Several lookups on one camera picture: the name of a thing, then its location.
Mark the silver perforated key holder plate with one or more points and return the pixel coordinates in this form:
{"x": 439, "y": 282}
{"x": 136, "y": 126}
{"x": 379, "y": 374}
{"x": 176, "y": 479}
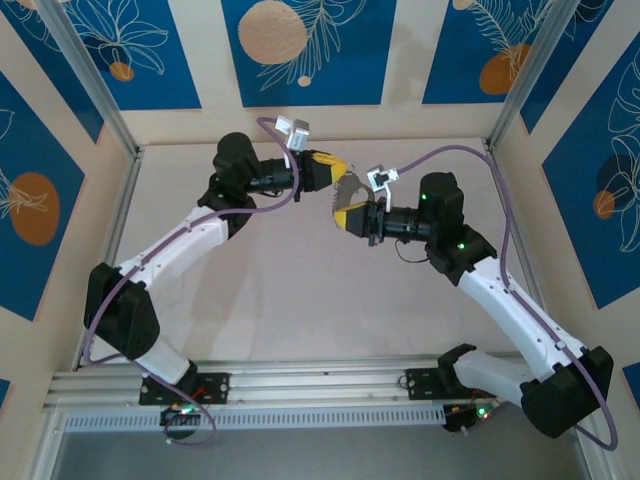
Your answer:
{"x": 357, "y": 192}

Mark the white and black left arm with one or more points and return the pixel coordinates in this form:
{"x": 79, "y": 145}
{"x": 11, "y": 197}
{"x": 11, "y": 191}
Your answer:
{"x": 170, "y": 250}

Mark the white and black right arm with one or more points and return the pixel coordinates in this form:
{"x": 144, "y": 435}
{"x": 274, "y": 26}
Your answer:
{"x": 505, "y": 310}

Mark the controller board green LED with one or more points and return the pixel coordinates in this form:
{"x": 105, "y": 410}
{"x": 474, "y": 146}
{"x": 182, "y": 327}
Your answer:
{"x": 457, "y": 417}
{"x": 175, "y": 415}

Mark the aluminium table side rail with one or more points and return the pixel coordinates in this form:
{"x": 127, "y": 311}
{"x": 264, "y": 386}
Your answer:
{"x": 523, "y": 235}
{"x": 125, "y": 200}

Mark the aluminium frame post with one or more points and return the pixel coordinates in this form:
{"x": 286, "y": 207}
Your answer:
{"x": 530, "y": 65}
{"x": 85, "y": 70}

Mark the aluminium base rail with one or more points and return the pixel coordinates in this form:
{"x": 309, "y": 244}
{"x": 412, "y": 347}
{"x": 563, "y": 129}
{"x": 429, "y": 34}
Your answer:
{"x": 310, "y": 385}

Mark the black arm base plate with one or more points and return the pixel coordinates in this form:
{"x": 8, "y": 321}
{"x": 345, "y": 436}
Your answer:
{"x": 425, "y": 382}
{"x": 215, "y": 387}

